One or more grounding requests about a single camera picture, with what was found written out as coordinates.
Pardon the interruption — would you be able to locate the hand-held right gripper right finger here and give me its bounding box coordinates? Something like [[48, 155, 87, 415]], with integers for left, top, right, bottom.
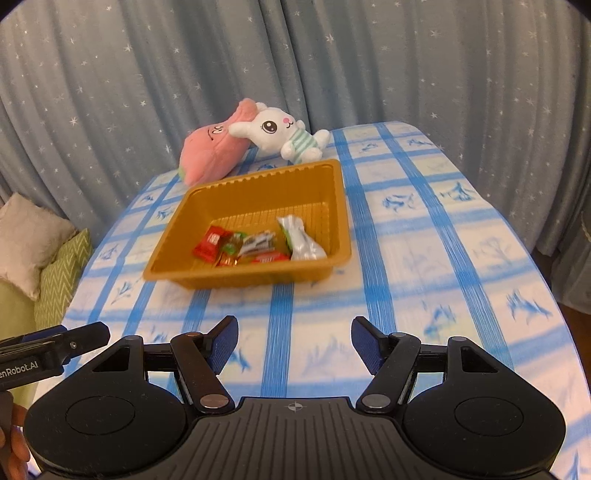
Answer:
[[352, 316, 499, 411]]

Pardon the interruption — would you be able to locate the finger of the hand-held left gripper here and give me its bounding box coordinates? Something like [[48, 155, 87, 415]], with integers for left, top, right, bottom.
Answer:
[[59, 322, 110, 366], [0, 325, 68, 347]]

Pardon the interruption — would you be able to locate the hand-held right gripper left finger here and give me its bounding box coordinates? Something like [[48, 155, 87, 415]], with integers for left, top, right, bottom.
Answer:
[[92, 316, 239, 410]]

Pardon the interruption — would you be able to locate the patterned red candy packet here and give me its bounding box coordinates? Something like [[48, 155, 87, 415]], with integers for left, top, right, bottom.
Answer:
[[252, 250, 293, 265]]

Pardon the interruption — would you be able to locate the plain red candy packet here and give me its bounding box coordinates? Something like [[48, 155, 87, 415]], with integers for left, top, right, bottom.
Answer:
[[192, 226, 234, 263]]

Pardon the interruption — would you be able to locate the black and white snack packet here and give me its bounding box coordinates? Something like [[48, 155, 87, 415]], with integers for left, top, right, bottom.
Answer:
[[240, 232, 279, 257]]

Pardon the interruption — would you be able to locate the silver snack packet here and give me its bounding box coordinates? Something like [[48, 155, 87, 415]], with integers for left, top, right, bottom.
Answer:
[[276, 215, 328, 261]]

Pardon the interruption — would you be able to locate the gold plastic tray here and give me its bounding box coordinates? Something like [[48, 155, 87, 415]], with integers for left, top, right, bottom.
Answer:
[[142, 159, 354, 291]]

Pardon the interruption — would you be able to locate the person's left hand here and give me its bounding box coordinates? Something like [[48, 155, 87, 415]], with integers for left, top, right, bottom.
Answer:
[[0, 405, 31, 480]]

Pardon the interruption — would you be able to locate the green sofa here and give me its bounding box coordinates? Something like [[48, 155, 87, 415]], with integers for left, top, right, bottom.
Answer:
[[0, 279, 43, 407]]

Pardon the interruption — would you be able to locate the green zigzag cushion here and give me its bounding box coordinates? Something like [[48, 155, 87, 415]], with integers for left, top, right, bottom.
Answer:
[[34, 228, 93, 330]]

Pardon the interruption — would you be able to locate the blue checked tablecloth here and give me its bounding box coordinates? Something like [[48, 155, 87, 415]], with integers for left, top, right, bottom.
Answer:
[[28, 121, 587, 480]]

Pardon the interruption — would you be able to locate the beige pillow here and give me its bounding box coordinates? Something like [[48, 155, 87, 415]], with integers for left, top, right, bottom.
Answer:
[[0, 192, 77, 302]]

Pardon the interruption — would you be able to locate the pink peach plush toy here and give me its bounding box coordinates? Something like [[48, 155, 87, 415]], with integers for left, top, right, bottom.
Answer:
[[179, 98, 259, 186]]

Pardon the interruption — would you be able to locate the white bunny plush toy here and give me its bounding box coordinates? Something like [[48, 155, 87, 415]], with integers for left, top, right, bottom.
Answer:
[[228, 102, 331, 164]]

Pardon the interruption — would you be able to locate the blue starry curtain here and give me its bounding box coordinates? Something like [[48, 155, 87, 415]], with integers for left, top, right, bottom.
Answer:
[[0, 0, 591, 259]]

